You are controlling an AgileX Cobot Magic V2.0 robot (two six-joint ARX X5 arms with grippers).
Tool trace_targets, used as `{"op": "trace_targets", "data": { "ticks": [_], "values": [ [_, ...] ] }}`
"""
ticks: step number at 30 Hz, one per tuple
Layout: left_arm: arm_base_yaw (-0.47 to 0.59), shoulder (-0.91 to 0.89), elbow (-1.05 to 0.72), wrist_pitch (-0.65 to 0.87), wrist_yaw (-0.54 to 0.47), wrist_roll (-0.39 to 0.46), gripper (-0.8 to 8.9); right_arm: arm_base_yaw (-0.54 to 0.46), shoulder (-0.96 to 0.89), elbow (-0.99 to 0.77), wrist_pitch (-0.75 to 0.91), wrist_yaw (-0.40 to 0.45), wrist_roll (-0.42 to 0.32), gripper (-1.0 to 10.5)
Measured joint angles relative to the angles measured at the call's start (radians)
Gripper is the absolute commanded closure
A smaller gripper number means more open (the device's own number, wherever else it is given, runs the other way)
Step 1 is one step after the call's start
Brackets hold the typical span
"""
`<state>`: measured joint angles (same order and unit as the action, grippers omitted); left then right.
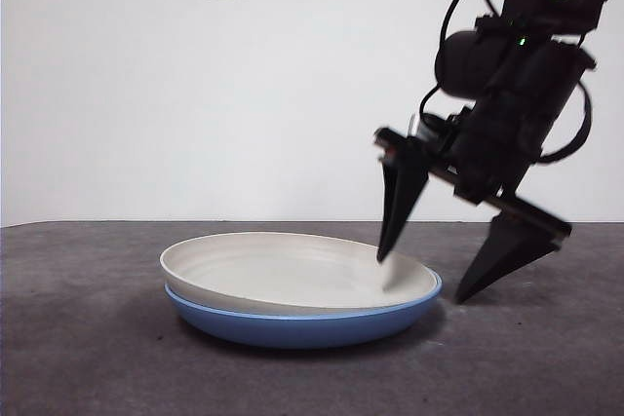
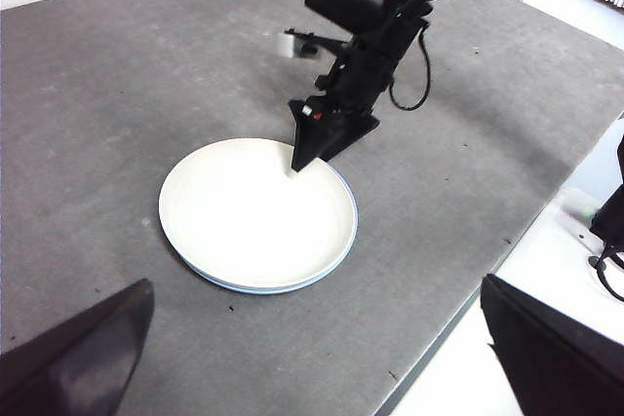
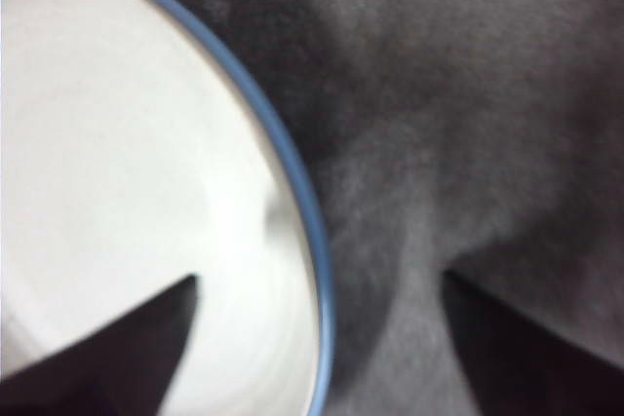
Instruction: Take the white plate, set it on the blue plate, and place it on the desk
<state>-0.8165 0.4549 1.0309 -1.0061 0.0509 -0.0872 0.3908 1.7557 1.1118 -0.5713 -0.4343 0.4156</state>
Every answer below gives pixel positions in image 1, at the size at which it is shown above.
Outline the white round plate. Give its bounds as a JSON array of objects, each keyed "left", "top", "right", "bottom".
[{"left": 159, "top": 231, "right": 439, "bottom": 317}]

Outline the blue round plate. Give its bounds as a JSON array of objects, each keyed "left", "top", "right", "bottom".
[{"left": 163, "top": 271, "right": 444, "bottom": 351}]

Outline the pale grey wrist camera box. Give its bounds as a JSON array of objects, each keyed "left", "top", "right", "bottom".
[{"left": 409, "top": 114, "right": 441, "bottom": 144}]

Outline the black looped wrist cable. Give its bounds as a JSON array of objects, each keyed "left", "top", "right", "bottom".
[{"left": 539, "top": 83, "right": 595, "bottom": 164}]

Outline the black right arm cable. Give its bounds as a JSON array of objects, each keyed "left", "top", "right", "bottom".
[{"left": 418, "top": 0, "right": 494, "bottom": 128}]

